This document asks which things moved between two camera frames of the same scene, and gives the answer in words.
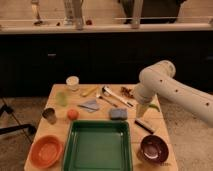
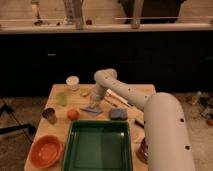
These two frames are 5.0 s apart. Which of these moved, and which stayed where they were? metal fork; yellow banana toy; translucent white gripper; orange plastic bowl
Moved: translucent white gripper
Stayed: orange plastic bowl; metal fork; yellow banana toy
